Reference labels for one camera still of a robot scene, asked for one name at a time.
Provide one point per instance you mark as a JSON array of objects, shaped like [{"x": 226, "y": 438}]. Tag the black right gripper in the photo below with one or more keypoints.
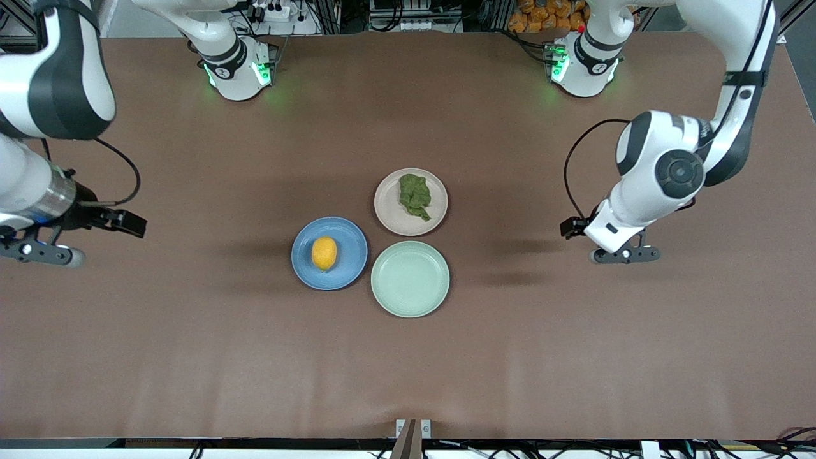
[{"x": 88, "y": 213}]

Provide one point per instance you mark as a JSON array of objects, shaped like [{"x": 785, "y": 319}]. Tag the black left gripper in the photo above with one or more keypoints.
[{"x": 572, "y": 227}]

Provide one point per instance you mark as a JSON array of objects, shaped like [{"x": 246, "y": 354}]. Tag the green lettuce leaf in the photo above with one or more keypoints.
[{"x": 414, "y": 194}]

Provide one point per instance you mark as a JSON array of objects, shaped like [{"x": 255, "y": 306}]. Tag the yellow lemon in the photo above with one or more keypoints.
[{"x": 324, "y": 253}]

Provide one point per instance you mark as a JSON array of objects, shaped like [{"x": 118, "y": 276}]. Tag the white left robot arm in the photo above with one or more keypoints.
[{"x": 663, "y": 178}]

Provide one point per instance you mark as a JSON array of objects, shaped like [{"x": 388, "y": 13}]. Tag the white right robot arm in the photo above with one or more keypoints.
[{"x": 51, "y": 83}]

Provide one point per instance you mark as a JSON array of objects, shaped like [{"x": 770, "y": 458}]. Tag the beige pink plate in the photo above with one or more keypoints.
[{"x": 411, "y": 201}]

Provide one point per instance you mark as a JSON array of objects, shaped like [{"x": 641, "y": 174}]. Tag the pale green plate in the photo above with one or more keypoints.
[{"x": 410, "y": 278}]

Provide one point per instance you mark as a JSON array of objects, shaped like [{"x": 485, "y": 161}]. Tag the bag of orange fruits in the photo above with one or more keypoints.
[{"x": 548, "y": 16}]

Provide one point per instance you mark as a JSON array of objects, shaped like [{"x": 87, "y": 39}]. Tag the blue plate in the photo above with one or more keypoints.
[{"x": 329, "y": 253}]

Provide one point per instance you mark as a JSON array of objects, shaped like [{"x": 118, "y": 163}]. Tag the white multi-socket strip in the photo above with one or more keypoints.
[{"x": 421, "y": 24}]

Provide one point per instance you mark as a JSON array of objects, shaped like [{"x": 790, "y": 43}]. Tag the white power strip black plugs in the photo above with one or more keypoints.
[{"x": 268, "y": 10}]

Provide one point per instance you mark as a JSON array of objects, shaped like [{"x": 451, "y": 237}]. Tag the metal bracket on table edge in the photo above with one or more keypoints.
[{"x": 413, "y": 437}]

